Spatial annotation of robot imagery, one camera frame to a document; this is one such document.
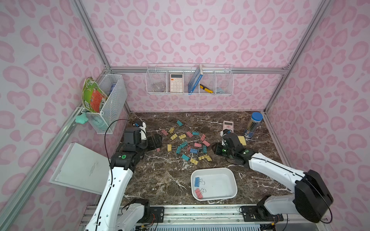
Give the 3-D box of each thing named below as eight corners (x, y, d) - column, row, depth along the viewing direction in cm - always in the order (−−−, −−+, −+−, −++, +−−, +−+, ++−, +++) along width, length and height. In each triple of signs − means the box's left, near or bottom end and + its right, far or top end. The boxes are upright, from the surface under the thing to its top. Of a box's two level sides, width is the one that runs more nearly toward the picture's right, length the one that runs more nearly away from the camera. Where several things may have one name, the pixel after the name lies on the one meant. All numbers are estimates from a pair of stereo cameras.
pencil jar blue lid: (244, 138, 105) (253, 121, 90) (242, 129, 110) (249, 111, 95) (254, 138, 105) (264, 121, 90) (251, 129, 110) (260, 111, 95)
